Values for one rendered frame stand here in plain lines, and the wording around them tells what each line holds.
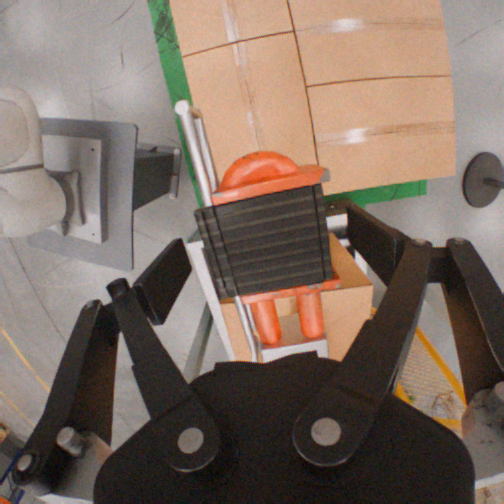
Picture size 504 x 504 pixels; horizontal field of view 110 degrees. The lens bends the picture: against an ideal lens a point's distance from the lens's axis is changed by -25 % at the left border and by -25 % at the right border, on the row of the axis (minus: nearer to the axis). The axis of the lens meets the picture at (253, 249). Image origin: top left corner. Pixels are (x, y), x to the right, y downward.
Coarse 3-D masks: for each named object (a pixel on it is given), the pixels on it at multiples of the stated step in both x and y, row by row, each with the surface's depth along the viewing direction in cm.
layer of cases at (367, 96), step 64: (192, 0) 60; (256, 0) 60; (320, 0) 59; (384, 0) 57; (192, 64) 70; (256, 64) 70; (320, 64) 69; (384, 64) 67; (448, 64) 64; (256, 128) 79; (320, 128) 78; (384, 128) 76; (448, 128) 74
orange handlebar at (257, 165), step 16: (240, 160) 15; (256, 160) 15; (272, 160) 15; (288, 160) 15; (224, 176) 15; (240, 176) 15; (256, 176) 15; (272, 176) 15; (256, 304) 19; (272, 304) 19; (304, 304) 19; (320, 304) 19; (256, 320) 20; (272, 320) 20; (304, 320) 20; (320, 320) 20; (272, 336) 20
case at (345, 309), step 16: (336, 240) 84; (336, 256) 73; (352, 272) 63; (336, 288) 58; (352, 288) 57; (368, 288) 57; (224, 304) 60; (288, 304) 59; (336, 304) 59; (352, 304) 59; (368, 304) 59; (224, 320) 62; (336, 320) 61; (352, 320) 61; (240, 336) 64; (336, 336) 63; (352, 336) 63; (240, 352) 67; (336, 352) 66
